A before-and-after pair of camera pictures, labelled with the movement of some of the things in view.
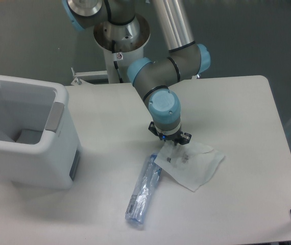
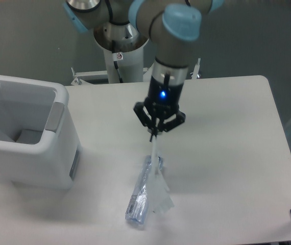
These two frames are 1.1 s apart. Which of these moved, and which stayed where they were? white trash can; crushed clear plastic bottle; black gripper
Moved: black gripper; crushed clear plastic bottle
Stayed: white trash can
